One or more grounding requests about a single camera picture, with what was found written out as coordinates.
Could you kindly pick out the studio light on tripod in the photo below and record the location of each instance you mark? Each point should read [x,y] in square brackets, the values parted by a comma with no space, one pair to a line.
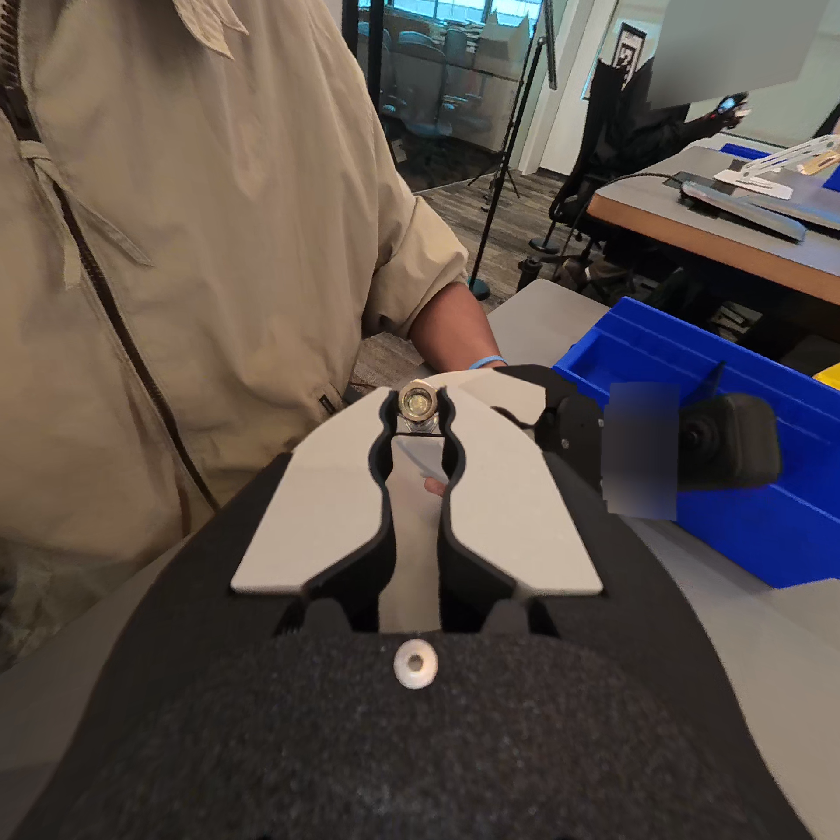
[550,52]

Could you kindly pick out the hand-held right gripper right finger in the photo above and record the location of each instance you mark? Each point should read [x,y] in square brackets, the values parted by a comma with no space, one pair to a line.
[518,512]

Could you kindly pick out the person's left hand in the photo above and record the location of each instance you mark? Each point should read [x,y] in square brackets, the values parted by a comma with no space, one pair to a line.
[436,485]

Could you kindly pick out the person's left forearm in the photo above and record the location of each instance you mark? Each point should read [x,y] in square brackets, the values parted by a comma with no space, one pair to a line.
[453,328]

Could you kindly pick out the steel hex bolt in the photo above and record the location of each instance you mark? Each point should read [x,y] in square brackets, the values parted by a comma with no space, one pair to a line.
[420,427]

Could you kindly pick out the blue plastic bin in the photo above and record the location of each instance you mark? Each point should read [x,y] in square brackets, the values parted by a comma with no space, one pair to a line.
[754,538]

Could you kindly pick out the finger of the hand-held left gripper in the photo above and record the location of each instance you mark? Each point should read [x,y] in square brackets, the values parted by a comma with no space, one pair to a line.
[505,397]
[420,456]

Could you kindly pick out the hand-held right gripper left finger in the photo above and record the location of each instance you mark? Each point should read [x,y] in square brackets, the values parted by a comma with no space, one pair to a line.
[308,512]

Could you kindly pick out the meeting room chairs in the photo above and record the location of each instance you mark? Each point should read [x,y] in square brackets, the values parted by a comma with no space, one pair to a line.
[426,98]

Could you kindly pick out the black bin divider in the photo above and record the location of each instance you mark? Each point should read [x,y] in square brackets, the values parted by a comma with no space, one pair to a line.
[716,380]

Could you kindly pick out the blue wristband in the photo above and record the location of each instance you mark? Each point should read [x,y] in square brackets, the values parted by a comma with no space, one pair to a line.
[489,361]

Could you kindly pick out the cardboard box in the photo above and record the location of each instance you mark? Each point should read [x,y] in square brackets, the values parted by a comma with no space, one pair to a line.
[505,46]

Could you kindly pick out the grey closed laptop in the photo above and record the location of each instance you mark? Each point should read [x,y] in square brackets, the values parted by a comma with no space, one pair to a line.
[748,210]

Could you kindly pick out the wooden-edged table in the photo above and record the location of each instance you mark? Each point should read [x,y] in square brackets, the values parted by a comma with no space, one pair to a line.
[722,253]

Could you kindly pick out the steel hex nut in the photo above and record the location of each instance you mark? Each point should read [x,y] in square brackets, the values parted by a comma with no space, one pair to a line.
[403,403]

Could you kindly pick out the small blue bin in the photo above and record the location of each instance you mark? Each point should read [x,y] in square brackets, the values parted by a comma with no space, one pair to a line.
[748,152]

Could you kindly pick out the black office chair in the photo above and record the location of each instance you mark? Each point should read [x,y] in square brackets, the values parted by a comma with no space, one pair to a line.
[571,190]

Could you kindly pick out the yellow plastic bin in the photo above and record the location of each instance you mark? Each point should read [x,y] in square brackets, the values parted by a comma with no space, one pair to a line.
[828,380]

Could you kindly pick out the printed tag board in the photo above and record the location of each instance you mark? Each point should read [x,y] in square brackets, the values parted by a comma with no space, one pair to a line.
[630,56]

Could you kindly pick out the wooden board document stand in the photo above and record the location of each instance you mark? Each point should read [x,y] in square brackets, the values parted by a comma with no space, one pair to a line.
[754,177]

